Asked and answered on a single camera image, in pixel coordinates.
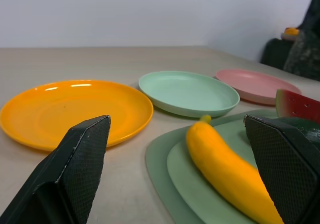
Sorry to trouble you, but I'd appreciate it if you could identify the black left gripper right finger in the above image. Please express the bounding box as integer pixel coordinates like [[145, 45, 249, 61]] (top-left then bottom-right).
[[243, 114, 320, 224]]

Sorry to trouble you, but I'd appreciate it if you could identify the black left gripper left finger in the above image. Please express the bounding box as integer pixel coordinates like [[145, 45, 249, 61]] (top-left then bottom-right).
[[0, 115, 112, 224]]

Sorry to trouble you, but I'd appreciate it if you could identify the orange round plate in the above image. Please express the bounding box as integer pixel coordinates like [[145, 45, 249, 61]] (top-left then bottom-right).
[[0, 79, 154, 152]]

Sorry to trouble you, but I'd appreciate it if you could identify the pink round plate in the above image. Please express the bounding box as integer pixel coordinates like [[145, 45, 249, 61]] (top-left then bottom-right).
[[215, 68, 303, 106]]

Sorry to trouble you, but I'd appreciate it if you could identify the mint green round plate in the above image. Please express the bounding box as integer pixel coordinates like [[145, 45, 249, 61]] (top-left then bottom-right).
[[138, 70, 241, 118]]

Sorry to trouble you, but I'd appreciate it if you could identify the orange-yellow blurry object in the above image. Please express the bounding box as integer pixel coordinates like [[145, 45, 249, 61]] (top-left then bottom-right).
[[284, 27, 300, 36]]

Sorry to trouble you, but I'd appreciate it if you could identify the red watermelon slice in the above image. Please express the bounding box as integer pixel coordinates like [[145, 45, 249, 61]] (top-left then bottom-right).
[[275, 89, 320, 124]]

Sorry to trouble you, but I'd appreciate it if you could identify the yellow banana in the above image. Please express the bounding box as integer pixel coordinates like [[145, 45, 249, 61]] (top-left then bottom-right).
[[185, 114, 285, 224]]

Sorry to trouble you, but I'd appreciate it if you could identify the sage green square tray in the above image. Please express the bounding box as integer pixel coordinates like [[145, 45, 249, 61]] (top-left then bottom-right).
[[145, 109, 287, 224]]

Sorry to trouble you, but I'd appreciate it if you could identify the dark green chair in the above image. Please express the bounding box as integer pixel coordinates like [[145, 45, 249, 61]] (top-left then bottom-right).
[[259, 38, 294, 71]]

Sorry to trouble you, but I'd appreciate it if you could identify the person in camouflage clothing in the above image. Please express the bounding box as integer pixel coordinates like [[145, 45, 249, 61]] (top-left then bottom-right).
[[283, 0, 320, 82]]

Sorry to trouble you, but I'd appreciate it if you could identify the small beige dish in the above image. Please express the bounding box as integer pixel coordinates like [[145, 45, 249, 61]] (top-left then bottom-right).
[[280, 32, 298, 42]]

